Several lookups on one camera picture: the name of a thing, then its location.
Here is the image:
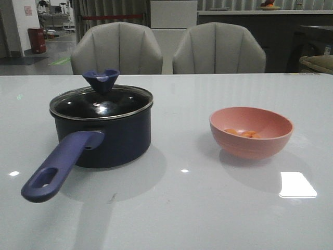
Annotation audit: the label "orange ham slices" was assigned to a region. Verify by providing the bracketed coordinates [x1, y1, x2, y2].
[224, 129, 261, 139]

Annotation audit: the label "left beige upholstered chair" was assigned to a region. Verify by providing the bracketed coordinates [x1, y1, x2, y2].
[71, 22, 163, 75]

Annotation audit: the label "dark grey counter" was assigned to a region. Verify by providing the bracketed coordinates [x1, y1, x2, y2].
[197, 10, 332, 73]

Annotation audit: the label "glass lid blue knob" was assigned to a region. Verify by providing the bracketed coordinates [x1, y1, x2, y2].
[49, 69, 153, 121]

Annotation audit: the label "fruit plate on counter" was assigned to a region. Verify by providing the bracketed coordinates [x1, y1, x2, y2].
[259, 0, 281, 10]

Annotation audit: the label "right beige upholstered chair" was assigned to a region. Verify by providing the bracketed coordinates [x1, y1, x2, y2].
[172, 22, 266, 74]

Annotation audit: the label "beige cushion at right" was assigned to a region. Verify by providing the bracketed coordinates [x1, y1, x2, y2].
[299, 55, 332, 74]

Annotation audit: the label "red trash bin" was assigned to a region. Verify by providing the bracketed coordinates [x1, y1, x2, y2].
[28, 28, 47, 54]

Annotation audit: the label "beige upholstered chair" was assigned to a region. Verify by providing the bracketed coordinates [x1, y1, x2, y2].
[172, 22, 266, 74]
[71, 22, 163, 75]

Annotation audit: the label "pink plastic bowl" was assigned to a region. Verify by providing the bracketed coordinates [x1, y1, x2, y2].
[209, 107, 293, 159]

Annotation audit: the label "white cabinet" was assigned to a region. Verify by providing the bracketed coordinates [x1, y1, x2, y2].
[150, 1, 198, 74]

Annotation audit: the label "dark blue saucepan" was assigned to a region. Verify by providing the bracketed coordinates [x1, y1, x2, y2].
[21, 106, 152, 203]

